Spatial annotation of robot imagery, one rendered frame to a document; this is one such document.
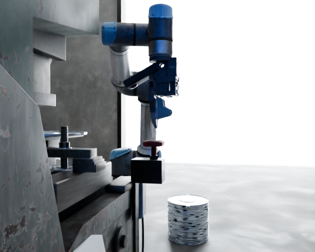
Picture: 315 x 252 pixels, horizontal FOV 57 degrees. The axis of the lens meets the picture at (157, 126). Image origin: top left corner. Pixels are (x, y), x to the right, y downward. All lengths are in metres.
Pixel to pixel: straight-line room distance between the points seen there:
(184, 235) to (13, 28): 1.75
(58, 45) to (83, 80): 5.01
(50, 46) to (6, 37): 0.30
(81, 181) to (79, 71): 5.29
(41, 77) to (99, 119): 4.88
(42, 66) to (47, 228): 0.46
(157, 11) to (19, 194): 0.65
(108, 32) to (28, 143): 0.62
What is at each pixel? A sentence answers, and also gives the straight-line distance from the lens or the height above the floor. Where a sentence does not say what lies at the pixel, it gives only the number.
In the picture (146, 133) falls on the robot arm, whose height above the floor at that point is 0.76.
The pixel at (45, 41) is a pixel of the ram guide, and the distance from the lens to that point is 0.80.
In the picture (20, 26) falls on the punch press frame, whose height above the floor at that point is 0.98.
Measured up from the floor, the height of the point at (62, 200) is 0.67.
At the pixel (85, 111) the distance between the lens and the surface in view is 5.78.
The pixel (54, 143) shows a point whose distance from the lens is 0.91.
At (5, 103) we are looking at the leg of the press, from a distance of 0.40.
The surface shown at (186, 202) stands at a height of 0.26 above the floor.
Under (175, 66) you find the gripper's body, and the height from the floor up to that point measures 0.98.
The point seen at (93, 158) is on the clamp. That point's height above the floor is 0.74.
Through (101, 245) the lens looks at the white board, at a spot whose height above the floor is 0.55.
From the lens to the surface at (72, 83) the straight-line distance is 5.95.
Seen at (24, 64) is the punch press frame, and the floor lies 0.92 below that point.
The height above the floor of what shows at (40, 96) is 0.88.
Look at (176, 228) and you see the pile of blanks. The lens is 2.08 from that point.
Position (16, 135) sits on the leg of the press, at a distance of 0.41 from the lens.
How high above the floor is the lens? 0.82
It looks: 1 degrees down
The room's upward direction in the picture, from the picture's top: straight up
